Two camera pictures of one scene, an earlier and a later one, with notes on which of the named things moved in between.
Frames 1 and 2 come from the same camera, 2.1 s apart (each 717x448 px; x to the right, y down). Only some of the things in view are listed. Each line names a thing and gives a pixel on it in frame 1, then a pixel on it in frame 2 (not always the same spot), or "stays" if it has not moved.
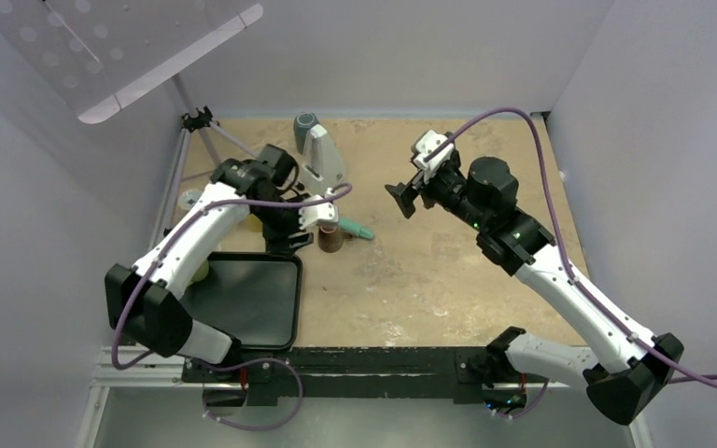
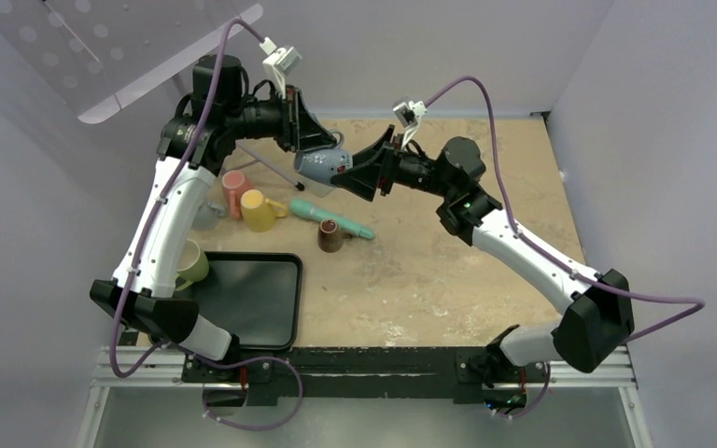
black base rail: (267, 373) stays
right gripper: (405, 196) → (363, 181)
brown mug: (330, 237) stays
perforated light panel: (91, 53) stays
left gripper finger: (297, 242) → (312, 135)
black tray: (253, 297) stays
